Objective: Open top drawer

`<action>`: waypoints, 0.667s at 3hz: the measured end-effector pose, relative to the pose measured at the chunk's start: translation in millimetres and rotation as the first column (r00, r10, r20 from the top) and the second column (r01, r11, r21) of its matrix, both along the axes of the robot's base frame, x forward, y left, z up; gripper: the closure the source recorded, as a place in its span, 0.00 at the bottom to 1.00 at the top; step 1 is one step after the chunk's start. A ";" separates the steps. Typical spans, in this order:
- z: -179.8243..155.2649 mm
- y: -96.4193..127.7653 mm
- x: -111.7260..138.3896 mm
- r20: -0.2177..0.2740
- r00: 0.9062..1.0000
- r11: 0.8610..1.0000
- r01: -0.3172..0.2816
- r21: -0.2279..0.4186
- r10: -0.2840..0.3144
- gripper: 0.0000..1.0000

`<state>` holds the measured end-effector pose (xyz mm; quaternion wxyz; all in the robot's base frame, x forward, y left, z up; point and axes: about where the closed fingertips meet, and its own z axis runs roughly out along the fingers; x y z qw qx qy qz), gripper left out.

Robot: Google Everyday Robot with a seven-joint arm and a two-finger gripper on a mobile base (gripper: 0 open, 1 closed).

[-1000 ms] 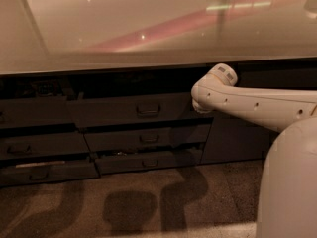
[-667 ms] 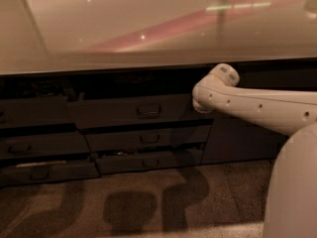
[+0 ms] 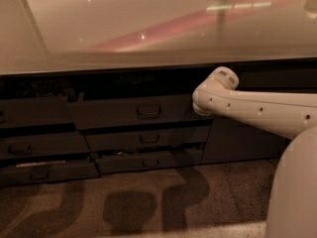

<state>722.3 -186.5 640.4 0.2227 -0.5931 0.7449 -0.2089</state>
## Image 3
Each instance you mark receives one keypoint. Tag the dark drawer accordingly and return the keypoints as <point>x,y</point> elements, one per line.
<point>26,112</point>
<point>149,161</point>
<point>47,172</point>
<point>42,145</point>
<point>107,113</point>
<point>149,138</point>

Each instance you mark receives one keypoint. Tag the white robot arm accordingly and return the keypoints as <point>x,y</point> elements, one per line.
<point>292,210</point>

